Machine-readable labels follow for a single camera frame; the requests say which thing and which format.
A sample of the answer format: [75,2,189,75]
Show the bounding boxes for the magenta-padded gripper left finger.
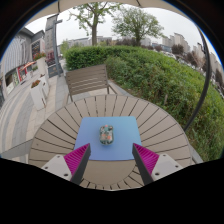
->
[41,143,92,186]

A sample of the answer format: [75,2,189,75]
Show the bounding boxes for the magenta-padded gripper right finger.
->
[131,142,184,186]

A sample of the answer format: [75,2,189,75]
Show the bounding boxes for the blue mouse pad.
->
[73,116,143,162]

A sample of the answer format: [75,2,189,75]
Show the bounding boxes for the white planter with orange flowers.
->
[29,79,48,111]

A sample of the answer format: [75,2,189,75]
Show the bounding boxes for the brown slatted wooden chair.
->
[64,64,118,104]

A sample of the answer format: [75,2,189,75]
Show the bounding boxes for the dark curved umbrella pole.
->
[182,26,212,133]

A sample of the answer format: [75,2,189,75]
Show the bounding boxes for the white planter with red flowers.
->
[34,52,50,80]

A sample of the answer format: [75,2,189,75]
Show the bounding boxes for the grey storefront building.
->
[0,27,46,101]

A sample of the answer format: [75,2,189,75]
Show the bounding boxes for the far apartment buildings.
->
[161,32,224,84]

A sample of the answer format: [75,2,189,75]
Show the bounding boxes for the tall thin-leaved tree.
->
[69,1,121,47]

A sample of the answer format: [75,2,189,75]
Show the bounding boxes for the round bushy tree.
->
[111,6,165,47]

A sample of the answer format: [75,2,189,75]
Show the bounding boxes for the beige umbrella canopy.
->
[26,0,201,21]

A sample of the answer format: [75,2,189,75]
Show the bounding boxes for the grey street post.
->
[51,18,64,78]

